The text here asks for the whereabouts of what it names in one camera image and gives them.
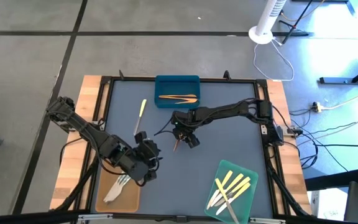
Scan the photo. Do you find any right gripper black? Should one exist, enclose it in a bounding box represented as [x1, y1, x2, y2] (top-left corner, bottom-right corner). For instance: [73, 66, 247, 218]
[170, 109, 199, 143]

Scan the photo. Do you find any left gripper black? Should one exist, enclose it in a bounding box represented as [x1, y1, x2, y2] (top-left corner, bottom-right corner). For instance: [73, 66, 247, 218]
[121, 131, 162, 183]

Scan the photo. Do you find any orange plastic bin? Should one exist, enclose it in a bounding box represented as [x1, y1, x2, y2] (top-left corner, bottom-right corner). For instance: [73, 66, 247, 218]
[94, 167, 142, 213]

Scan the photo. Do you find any blue plastic bin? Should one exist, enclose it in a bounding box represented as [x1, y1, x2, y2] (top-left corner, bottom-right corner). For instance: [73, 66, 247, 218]
[154, 75, 201, 110]

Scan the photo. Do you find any black gantry strut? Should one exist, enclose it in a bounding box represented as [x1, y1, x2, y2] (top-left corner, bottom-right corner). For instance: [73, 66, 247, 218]
[265, 146, 312, 218]
[50, 155, 103, 213]

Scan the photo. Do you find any teal plastic bin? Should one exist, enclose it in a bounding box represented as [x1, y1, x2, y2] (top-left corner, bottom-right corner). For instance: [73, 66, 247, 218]
[204, 159, 259, 224]

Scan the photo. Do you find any white tower fan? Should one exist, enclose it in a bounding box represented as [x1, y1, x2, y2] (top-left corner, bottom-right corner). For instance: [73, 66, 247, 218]
[248, 0, 287, 45]

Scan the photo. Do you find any black floor beam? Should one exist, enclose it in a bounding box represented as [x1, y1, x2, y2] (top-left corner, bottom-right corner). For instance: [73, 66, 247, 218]
[305, 167, 358, 191]

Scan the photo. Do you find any black tripod stand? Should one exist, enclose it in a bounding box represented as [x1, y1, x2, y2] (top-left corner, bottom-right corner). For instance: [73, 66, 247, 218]
[281, 0, 315, 44]

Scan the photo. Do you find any black desk leg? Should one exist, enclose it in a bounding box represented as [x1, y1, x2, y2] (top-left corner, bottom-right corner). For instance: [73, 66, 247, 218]
[319, 60, 358, 85]

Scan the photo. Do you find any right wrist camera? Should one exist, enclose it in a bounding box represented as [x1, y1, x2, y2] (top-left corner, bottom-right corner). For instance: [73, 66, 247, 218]
[185, 135, 201, 149]

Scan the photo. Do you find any black table frame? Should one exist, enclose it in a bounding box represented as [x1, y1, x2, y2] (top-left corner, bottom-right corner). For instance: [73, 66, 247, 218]
[98, 70, 276, 222]

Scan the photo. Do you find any silver metal bracket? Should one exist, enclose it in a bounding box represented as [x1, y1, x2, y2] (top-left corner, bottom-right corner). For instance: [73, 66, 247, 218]
[249, 217, 286, 224]
[77, 213, 114, 222]

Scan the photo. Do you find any white fan cable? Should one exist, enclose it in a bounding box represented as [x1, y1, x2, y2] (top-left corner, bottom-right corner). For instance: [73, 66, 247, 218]
[253, 37, 294, 82]

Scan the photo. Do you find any black floor cable bundle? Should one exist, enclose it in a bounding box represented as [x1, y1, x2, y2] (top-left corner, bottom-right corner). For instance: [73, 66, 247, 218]
[289, 107, 358, 174]

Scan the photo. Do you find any pale floor cable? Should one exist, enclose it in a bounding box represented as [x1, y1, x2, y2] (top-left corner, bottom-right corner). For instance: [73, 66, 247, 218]
[296, 110, 358, 146]
[321, 88, 358, 110]

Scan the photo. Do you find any orange floor cable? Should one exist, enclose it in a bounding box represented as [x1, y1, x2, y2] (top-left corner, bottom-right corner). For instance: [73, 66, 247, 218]
[280, 0, 326, 22]

